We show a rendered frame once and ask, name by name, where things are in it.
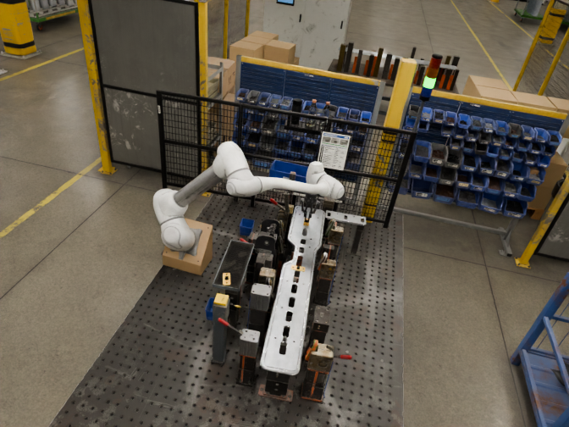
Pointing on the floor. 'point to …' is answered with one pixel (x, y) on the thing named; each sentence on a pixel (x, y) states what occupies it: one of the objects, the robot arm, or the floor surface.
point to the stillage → (546, 366)
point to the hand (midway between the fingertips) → (307, 217)
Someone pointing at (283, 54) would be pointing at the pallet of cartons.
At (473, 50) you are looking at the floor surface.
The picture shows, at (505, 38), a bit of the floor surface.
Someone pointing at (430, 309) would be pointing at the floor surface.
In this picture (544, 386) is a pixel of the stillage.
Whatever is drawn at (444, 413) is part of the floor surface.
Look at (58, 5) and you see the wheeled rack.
